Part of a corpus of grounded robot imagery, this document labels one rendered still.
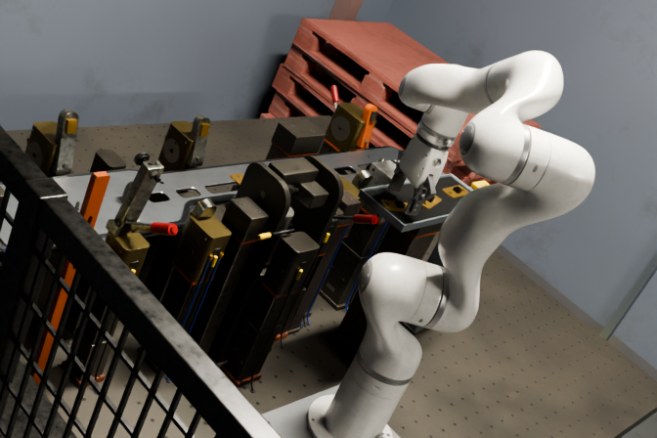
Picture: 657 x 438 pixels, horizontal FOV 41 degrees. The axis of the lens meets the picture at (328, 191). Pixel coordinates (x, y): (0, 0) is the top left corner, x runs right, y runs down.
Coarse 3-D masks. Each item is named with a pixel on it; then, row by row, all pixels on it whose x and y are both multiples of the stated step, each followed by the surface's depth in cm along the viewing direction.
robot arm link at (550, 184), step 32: (544, 160) 135; (576, 160) 137; (480, 192) 148; (512, 192) 145; (544, 192) 138; (576, 192) 138; (448, 224) 151; (480, 224) 146; (512, 224) 144; (448, 256) 153; (480, 256) 151; (448, 288) 162; (448, 320) 163
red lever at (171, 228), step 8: (128, 224) 163; (136, 224) 162; (144, 224) 160; (152, 224) 159; (160, 224) 157; (168, 224) 156; (152, 232) 159; (160, 232) 157; (168, 232) 156; (176, 232) 156
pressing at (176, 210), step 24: (192, 168) 208; (216, 168) 212; (240, 168) 216; (336, 168) 238; (360, 168) 243; (72, 192) 180; (120, 192) 187; (168, 192) 194; (144, 216) 182; (168, 216) 186; (0, 240) 158
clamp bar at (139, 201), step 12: (144, 156) 159; (144, 168) 157; (156, 168) 157; (144, 180) 157; (156, 180) 157; (132, 192) 160; (144, 192) 160; (132, 204) 161; (144, 204) 163; (120, 216) 163; (132, 216) 164; (120, 228) 164
